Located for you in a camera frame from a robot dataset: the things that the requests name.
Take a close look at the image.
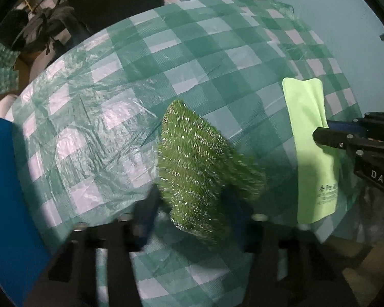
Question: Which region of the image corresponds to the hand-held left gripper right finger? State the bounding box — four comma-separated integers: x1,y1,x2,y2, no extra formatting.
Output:
222,190,359,307

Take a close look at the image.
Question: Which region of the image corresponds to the green checkered plastic tablecloth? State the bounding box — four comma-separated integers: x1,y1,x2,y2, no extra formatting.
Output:
11,0,363,307

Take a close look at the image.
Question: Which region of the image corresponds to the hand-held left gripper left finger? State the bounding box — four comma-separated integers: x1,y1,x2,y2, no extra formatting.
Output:
22,185,161,307

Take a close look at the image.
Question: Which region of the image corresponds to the small green checkered cloth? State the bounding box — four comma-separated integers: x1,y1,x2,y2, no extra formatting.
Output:
0,40,20,98

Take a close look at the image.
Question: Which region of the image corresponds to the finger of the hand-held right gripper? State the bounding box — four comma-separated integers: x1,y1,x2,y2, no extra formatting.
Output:
312,127,384,167
326,112,384,143

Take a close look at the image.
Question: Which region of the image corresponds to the light green cloth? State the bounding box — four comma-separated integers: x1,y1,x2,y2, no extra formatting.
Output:
282,77,342,224

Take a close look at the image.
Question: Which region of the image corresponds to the white bedding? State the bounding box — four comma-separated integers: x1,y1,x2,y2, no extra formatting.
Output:
0,93,20,120

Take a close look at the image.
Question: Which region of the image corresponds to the blue board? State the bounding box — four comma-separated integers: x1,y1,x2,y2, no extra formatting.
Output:
0,113,52,299

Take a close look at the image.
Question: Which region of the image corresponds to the green sparkly scrubber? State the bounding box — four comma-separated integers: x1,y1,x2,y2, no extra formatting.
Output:
155,100,268,247

